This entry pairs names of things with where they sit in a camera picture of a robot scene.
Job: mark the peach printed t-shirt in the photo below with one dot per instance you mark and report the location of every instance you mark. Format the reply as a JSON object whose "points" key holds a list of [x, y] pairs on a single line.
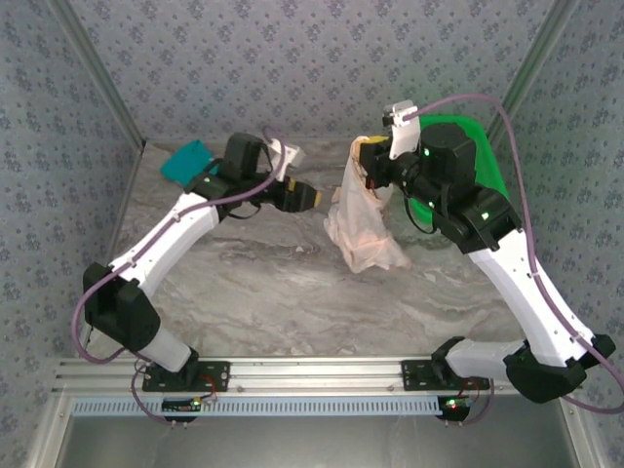
{"points": [[361, 229]]}

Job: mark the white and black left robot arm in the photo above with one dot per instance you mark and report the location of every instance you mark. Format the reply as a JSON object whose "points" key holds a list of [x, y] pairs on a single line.
{"points": [[166, 239]]}

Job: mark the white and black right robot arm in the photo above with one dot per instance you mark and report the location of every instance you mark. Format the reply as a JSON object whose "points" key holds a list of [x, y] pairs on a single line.
{"points": [[517, 287]]}

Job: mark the teal folded t-shirt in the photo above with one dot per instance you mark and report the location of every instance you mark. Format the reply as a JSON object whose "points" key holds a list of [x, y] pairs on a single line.
{"points": [[187, 163]]}

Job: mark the green plastic basket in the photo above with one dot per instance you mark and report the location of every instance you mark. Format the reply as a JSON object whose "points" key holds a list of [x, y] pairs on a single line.
{"points": [[492, 161]]}

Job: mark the grey metal sheet panel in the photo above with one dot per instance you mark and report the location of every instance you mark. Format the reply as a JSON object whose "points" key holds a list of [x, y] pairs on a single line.
{"points": [[312, 443]]}

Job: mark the aluminium corner post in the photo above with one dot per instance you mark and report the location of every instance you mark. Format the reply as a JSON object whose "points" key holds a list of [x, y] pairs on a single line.
{"points": [[529, 73], [101, 73]]}

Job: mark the aluminium table edge rail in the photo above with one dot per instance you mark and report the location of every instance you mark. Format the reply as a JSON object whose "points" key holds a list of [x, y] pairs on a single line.
{"points": [[120, 219]]}

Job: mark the aluminium mounting rail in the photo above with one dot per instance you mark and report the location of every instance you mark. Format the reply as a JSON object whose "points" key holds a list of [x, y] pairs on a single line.
{"points": [[312, 375]]}

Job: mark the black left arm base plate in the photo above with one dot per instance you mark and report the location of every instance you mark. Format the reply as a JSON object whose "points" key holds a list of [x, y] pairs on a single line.
{"points": [[214, 378]]}

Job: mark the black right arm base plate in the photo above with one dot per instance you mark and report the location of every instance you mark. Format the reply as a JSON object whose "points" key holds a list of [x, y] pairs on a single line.
{"points": [[414, 378]]}

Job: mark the aluminium frame leg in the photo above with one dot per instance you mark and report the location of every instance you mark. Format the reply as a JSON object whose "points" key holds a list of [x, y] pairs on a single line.
{"points": [[580, 434], [49, 434]]}

